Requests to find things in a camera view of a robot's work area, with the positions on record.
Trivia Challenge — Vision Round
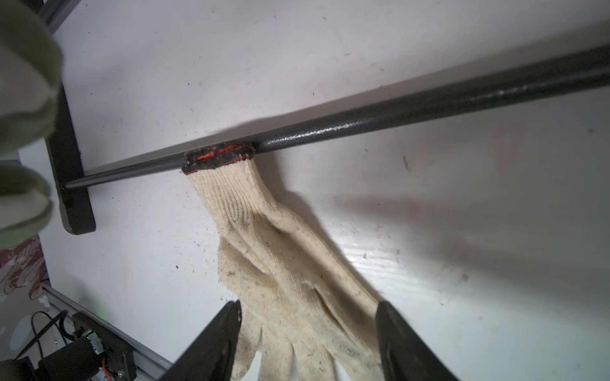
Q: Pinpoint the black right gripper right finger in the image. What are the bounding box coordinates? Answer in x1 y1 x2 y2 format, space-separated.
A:
375 301 458 381

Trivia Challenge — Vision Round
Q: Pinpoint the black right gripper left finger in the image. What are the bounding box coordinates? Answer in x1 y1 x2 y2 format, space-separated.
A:
160 301 242 381

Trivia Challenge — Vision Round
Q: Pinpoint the beige glove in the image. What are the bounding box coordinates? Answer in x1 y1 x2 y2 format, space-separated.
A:
1 1 63 249

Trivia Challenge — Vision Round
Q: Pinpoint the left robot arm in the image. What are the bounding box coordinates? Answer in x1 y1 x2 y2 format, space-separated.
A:
1 311 138 380

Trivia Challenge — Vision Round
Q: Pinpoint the black garment rack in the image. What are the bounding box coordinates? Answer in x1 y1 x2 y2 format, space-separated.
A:
44 42 610 235

